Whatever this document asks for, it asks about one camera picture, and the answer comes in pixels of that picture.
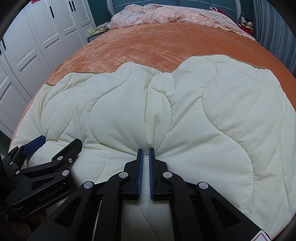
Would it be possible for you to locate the blue padded headboard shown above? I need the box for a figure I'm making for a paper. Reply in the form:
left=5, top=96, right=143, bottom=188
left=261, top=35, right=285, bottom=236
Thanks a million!
left=107, top=0, right=241, bottom=14

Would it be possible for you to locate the plush toy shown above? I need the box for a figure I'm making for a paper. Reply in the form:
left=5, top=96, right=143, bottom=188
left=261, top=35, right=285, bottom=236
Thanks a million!
left=239, top=16, right=253, bottom=29

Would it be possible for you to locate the white wardrobe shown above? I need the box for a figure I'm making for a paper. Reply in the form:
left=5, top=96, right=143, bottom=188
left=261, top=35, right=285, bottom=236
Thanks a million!
left=0, top=0, right=96, bottom=137

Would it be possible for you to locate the red cloth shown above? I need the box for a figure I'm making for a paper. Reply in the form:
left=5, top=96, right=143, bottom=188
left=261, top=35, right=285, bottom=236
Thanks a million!
left=238, top=23, right=255, bottom=37

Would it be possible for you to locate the pale yellow cloth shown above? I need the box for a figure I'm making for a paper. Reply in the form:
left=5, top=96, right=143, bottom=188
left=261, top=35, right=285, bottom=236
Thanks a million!
left=89, top=25, right=110, bottom=35

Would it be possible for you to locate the grey curtain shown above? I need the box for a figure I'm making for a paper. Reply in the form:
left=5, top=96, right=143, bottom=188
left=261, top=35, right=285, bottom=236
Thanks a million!
left=252, top=0, right=296, bottom=77

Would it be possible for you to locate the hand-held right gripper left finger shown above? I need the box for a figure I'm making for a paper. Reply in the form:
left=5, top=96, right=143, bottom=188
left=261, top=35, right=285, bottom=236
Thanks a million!
left=28, top=148, right=144, bottom=241

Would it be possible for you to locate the cream quilted jacket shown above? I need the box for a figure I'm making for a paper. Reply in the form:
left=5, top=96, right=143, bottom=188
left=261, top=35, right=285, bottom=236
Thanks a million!
left=9, top=56, right=296, bottom=241

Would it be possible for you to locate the orange bed blanket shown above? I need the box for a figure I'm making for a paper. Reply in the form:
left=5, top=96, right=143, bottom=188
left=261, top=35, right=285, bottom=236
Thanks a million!
left=9, top=21, right=296, bottom=232

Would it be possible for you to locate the dark nightstand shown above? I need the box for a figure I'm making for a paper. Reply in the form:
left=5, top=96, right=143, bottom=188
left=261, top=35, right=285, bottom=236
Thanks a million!
left=87, top=32, right=104, bottom=44

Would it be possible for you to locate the pink floral quilt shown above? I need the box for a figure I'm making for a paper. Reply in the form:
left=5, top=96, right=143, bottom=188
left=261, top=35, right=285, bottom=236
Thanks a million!
left=110, top=4, right=257, bottom=39

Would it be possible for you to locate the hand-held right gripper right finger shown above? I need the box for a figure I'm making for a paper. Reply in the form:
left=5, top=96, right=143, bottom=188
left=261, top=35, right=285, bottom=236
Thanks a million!
left=149, top=148, right=262, bottom=241

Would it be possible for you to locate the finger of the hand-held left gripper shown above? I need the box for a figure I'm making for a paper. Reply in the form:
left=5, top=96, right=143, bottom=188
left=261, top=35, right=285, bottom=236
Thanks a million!
left=15, top=139, right=83, bottom=178
left=7, top=136, right=47, bottom=172

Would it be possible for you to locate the red bag with white handle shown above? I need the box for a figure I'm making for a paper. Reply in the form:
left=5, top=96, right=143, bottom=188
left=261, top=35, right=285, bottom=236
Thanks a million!
left=209, top=6, right=229, bottom=15

